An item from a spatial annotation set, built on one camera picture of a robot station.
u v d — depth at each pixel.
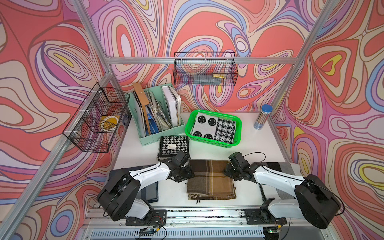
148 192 0.80
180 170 0.72
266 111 0.96
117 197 0.43
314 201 0.42
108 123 0.70
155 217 0.73
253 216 0.73
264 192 0.80
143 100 0.81
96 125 0.78
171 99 0.92
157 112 0.91
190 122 1.02
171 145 0.96
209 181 0.82
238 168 0.68
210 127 1.05
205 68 0.96
